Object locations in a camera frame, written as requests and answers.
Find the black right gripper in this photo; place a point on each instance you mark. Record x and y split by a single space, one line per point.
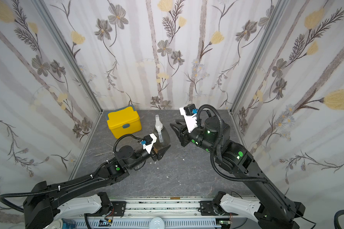
184 136

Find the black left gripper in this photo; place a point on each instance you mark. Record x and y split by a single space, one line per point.
158 154

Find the clear spray nozzle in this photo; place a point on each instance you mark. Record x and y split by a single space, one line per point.
158 128

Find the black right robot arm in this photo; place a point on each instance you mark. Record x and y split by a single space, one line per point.
272 209

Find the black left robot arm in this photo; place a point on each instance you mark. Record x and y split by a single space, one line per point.
43 203

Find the yellow plastic storage box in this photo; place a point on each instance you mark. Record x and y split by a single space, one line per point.
124 121

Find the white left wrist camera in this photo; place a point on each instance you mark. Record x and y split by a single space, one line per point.
148 141

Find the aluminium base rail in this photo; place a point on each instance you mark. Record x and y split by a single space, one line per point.
160 213

